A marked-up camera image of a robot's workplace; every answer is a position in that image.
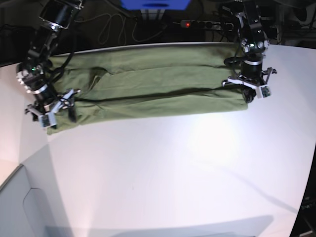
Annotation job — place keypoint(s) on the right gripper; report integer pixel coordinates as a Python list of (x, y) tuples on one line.
[(47, 100)]

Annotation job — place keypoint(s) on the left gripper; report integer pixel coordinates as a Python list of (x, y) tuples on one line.
[(252, 77)]

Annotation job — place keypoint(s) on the green T-shirt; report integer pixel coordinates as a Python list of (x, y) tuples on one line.
[(147, 82)]

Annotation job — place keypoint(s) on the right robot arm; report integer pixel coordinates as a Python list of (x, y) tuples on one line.
[(36, 72)]

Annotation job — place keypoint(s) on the black power strip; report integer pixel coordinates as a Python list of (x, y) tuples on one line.
[(209, 25)]

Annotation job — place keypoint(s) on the blue box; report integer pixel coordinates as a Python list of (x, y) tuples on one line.
[(155, 4)]

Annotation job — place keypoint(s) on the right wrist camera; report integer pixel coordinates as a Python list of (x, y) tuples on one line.
[(44, 120)]

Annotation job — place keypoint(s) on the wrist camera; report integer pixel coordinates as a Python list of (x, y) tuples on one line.
[(263, 91), (44, 120)]

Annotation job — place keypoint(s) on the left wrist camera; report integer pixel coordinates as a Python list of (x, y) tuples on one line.
[(263, 91)]

